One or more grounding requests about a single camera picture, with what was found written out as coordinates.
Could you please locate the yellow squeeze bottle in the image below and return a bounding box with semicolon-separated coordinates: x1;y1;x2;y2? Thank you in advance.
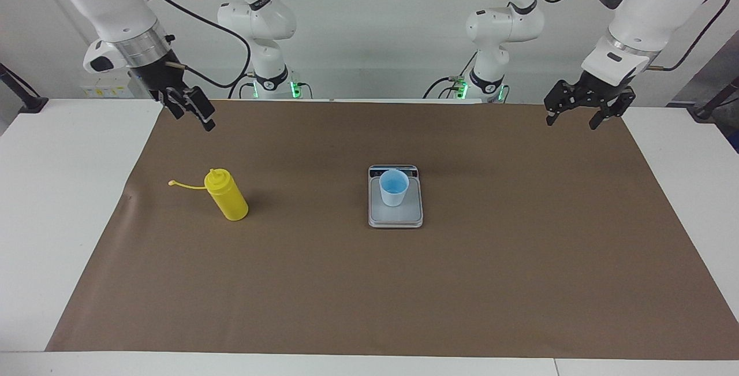
168;168;249;222

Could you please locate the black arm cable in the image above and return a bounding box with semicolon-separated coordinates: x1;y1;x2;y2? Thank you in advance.
128;0;255;99
528;0;731;70

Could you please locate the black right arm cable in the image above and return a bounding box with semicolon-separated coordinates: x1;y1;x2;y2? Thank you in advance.
128;0;255;99

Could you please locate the brown paper table mat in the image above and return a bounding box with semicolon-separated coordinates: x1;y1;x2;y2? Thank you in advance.
45;99;739;360

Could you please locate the black base cable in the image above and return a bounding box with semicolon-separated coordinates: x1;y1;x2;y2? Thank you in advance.
423;51;479;99

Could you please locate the light blue plastic cup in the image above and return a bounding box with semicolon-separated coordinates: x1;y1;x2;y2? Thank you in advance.
379;169;410;207

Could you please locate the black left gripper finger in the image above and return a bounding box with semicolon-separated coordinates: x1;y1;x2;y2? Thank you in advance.
543;80;578;128
588;88;637;131

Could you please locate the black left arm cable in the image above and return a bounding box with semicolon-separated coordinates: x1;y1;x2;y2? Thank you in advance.
528;0;731;70

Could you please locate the white wall power strip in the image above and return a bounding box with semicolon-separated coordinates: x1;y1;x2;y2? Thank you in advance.
80;79;135;98

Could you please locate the silver digital kitchen scale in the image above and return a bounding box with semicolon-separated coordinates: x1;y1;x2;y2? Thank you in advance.
368;164;424;229

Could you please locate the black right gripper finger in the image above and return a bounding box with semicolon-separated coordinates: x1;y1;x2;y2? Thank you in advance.
165;88;189;120
184;85;217;133

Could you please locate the black clamp stand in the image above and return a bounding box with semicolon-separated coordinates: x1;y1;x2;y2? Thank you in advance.
687;76;739;121
0;63;48;114

